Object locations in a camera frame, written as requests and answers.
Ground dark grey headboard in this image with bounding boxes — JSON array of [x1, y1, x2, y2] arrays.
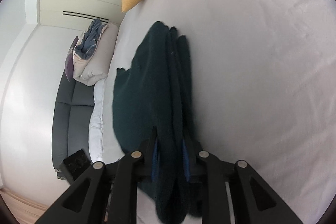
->
[[52, 74, 95, 180]]

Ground white pillow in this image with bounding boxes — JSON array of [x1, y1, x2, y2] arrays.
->
[[88, 79, 105, 162]]

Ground white bed sheet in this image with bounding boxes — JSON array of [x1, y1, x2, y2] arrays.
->
[[103, 0, 335, 223]]

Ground dark green sweater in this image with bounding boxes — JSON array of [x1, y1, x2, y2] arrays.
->
[[112, 22, 201, 223]]

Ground blue grey clothes pile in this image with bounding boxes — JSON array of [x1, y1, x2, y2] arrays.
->
[[74, 18, 105, 60]]

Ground purple pillow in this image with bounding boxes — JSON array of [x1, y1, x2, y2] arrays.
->
[[64, 36, 79, 82]]

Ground beige folded duvet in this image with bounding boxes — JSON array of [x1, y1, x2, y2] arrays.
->
[[73, 23, 118, 86]]

